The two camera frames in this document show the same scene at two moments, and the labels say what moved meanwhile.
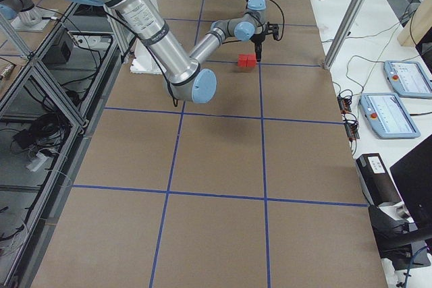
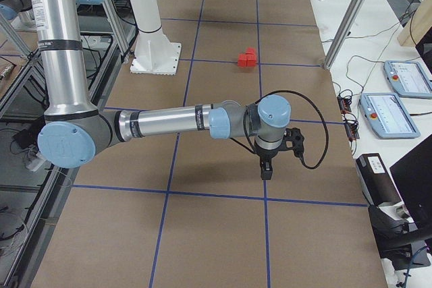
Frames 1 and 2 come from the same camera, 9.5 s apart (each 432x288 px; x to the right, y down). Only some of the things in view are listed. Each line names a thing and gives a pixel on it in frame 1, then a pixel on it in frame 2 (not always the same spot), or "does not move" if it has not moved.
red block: (251, 60) does not move
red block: (242, 59) does not move
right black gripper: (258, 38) → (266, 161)
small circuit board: (344, 104) does not move
